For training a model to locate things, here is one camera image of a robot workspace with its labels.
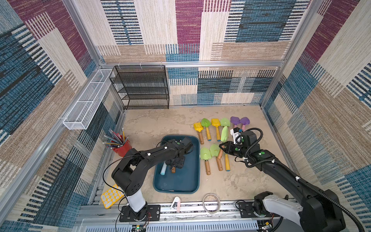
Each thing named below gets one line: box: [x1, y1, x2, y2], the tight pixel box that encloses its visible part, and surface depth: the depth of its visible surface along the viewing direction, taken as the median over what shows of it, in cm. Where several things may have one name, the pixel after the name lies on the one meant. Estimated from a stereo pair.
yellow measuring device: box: [100, 183, 125, 210], surface depth 79 cm
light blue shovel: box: [160, 160, 168, 176], surface depth 86 cm
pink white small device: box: [170, 196, 181, 214], surface depth 76 cm
